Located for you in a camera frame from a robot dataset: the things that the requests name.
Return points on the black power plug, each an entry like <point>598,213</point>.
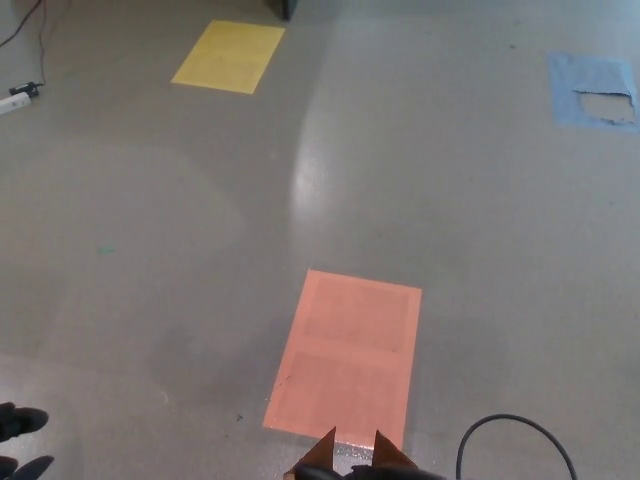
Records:
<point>31,89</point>

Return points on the orange paper sheet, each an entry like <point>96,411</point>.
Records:
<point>350,350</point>

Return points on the dark furniture corner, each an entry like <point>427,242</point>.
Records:
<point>282,7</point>

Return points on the white power strip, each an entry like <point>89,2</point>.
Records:
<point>14,105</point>

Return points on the torn blue paper sheet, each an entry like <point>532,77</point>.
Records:
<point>565,90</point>

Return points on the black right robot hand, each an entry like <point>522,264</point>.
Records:
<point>380,472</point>

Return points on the yellow paper sheet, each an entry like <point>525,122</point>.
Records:
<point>230,56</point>

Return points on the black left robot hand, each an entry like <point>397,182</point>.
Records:
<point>20,422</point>

